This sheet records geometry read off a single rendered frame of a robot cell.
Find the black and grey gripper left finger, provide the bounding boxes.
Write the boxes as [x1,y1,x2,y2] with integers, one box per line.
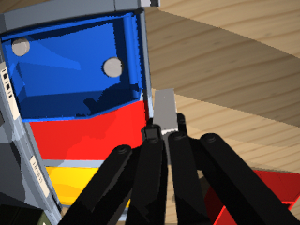
[57,89,171,225]

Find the red bin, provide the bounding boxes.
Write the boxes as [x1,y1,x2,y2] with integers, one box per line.
[204,170,300,225]

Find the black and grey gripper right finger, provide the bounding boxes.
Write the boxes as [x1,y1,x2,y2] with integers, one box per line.
[164,88,300,225]

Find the blue bin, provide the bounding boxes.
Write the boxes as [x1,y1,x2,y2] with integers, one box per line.
[0,11,142,122]

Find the dark grey metal shelf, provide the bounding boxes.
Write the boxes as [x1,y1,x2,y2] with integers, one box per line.
[0,0,160,225]

